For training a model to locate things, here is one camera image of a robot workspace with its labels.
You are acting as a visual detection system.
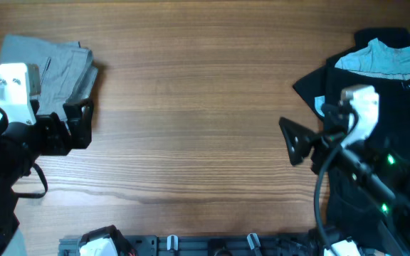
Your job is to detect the grey shorts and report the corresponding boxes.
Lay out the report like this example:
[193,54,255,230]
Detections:
[0,35,98,121]

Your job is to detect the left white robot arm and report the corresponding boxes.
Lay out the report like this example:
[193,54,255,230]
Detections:
[0,99,94,255]

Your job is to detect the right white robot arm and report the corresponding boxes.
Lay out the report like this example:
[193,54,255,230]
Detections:
[279,103,410,255]

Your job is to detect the black shirt with grey collar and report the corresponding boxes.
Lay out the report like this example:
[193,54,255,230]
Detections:
[293,28,410,252]

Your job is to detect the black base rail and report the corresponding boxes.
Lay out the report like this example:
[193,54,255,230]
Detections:
[58,233,332,256]

